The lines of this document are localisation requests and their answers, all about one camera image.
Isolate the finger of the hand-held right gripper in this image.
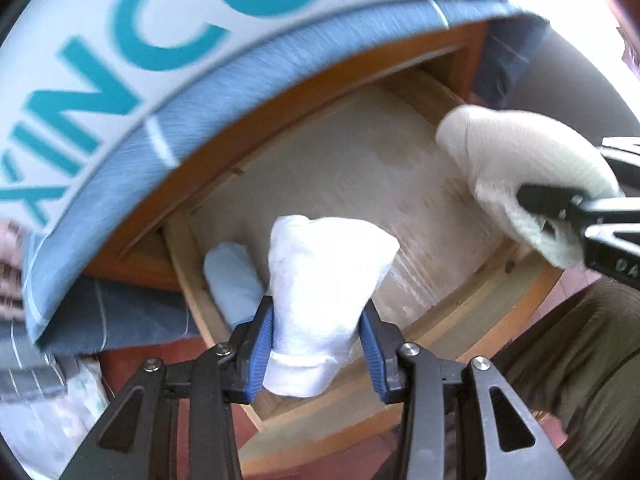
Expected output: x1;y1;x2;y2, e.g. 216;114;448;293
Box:
600;136;640;195
519;185;601;226

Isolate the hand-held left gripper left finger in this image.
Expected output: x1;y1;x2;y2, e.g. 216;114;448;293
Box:
60;296;276;480

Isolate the wooden drawer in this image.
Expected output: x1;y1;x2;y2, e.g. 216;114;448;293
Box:
160;67;563;478

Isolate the blue checked cover cloth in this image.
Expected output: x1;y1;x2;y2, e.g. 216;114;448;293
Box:
22;0;551;356

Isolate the white cardboard box teal print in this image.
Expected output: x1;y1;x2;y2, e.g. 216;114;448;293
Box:
0;0;506;233

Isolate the white garment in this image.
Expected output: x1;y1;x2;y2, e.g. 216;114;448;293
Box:
262;215;401;397

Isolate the grey plaid blanket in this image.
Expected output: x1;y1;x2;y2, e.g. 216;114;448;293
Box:
0;320;68;403

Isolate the beige drawer liner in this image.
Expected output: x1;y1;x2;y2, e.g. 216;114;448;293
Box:
192;85;506;311

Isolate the white floral sheer cloth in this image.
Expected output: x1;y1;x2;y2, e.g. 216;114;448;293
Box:
0;355;111;480

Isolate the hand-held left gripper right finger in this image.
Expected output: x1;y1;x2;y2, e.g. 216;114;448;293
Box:
359;300;573;480

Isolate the light blue garment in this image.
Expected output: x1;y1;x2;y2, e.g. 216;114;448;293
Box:
202;241;266;328

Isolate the cream knit garment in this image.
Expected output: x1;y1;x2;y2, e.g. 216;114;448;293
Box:
435;105;623;270

